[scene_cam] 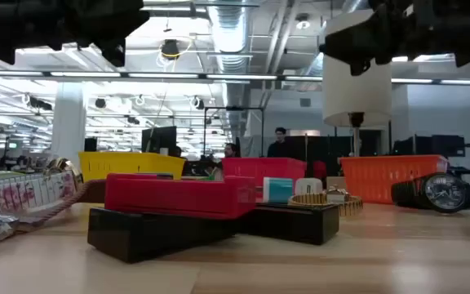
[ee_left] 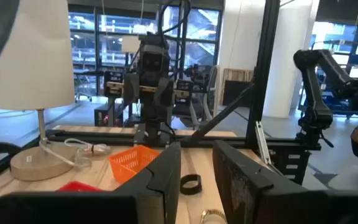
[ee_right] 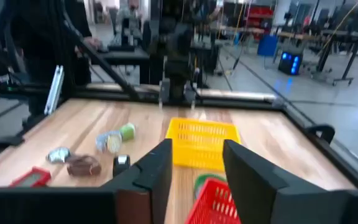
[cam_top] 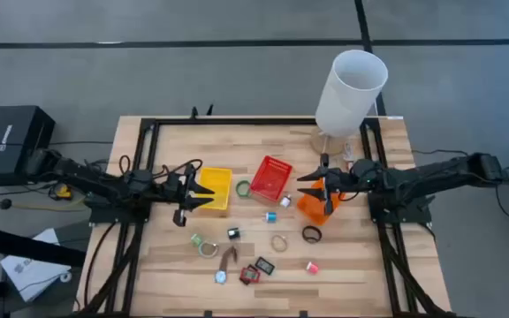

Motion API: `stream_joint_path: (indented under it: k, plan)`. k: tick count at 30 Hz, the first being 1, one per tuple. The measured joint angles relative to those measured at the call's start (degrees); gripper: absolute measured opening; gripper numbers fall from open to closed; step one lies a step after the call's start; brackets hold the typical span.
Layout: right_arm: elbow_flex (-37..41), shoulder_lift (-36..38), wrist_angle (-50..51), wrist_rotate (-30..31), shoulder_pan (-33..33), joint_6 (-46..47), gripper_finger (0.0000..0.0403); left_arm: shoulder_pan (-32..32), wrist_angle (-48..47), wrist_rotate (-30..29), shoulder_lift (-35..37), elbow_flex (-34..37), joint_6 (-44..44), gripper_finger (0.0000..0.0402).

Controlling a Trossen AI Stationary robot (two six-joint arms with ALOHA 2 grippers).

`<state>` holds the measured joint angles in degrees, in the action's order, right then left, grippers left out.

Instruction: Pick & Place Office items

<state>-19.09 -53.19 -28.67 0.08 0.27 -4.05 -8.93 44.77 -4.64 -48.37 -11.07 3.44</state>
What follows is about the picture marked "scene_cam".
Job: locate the blue tape roll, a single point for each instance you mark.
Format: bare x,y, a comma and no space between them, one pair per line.
278,190

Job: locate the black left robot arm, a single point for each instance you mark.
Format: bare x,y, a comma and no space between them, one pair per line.
10,24

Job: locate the black band dark watch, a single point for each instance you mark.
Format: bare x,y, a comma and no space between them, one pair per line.
443,192

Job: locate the small black monitor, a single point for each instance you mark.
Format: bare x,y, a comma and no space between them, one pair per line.
90,144

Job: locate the black computer monitor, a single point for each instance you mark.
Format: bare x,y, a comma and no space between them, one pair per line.
159,139

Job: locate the person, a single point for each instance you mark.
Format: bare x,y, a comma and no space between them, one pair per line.
230,150
280,149
176,152

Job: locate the red plastic basket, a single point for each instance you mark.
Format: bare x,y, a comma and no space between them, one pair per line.
259,167

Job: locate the yellow plastic basket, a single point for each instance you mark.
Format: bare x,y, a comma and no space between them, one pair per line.
129,165

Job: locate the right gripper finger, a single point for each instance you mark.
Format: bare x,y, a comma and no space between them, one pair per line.
357,38
361,67

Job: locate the overhead light bar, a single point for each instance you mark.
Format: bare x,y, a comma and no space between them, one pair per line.
202,76

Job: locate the silver stretch band watch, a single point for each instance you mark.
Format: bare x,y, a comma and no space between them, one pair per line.
63,166

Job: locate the red chair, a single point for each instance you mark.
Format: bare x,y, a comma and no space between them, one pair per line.
318,169

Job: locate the black digital clock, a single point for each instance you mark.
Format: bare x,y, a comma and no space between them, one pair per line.
157,237

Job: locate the black background equipment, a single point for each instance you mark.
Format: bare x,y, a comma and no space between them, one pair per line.
447,146

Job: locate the floral patterned tape roll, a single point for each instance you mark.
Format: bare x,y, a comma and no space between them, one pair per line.
23,198

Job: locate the green band watch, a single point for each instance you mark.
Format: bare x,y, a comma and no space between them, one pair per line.
209,178

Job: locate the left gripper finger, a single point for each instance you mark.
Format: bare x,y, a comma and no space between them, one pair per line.
113,53
127,18

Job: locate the red digital clock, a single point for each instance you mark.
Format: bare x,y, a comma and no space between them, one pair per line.
178,198

